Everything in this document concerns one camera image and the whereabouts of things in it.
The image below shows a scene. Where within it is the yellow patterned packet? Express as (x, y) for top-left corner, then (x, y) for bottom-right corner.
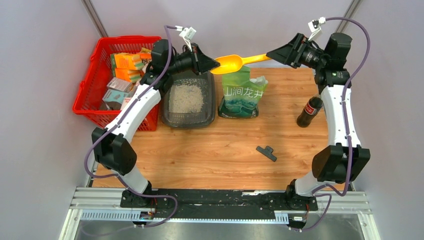
(137, 47), (152, 61)

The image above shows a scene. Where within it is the aluminium frame rail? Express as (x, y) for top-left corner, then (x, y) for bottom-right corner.
(60, 187), (380, 240)

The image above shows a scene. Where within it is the yellow plastic scoop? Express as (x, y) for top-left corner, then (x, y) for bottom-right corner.
(210, 54), (271, 75)

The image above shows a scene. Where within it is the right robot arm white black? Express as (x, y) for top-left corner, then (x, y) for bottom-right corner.
(266, 32), (371, 210)

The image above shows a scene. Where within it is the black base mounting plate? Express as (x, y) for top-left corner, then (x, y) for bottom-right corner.
(120, 188), (318, 220)

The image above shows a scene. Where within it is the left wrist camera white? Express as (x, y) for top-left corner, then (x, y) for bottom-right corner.
(175, 25), (197, 52)

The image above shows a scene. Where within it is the orange sponge pack lower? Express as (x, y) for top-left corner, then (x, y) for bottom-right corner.
(112, 68), (144, 83)

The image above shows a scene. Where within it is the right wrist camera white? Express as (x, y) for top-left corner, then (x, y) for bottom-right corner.
(308, 16), (326, 41)

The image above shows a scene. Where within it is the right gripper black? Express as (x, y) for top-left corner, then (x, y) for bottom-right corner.
(266, 32), (328, 71)

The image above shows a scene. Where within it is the black bag clip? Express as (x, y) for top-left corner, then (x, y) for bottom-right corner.
(256, 145), (277, 162)

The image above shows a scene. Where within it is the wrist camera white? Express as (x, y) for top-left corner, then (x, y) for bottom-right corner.
(175, 25), (197, 52)
(308, 16), (326, 41)

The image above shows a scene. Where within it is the red plastic shopping basket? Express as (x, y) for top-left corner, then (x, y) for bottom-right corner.
(72, 35), (160, 127)

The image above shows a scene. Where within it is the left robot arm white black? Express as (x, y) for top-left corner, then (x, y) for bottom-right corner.
(89, 39), (220, 208)

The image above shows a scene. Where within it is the grey litter box tray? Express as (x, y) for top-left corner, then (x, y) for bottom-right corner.
(161, 70), (216, 129)

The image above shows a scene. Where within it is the green litter bag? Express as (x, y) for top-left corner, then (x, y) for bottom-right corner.
(218, 66), (268, 119)

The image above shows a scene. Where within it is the pink grey box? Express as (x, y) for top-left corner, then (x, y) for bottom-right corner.
(106, 77), (134, 93)

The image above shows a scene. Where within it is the orange sponge pack upper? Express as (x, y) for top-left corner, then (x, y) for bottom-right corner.
(110, 52), (145, 70)

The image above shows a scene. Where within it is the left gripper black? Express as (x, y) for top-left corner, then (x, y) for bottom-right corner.
(166, 43), (220, 76)

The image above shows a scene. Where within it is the dark cola bottle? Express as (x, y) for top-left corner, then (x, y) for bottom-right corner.
(296, 96), (324, 128)

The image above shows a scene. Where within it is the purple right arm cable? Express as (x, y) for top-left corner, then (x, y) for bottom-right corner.
(291, 17), (371, 232)

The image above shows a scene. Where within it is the teal grey box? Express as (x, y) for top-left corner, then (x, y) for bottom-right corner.
(102, 89), (129, 110)

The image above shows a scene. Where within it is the orange sponge pack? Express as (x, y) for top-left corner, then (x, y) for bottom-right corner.
(112, 68), (144, 83)
(110, 52), (145, 70)

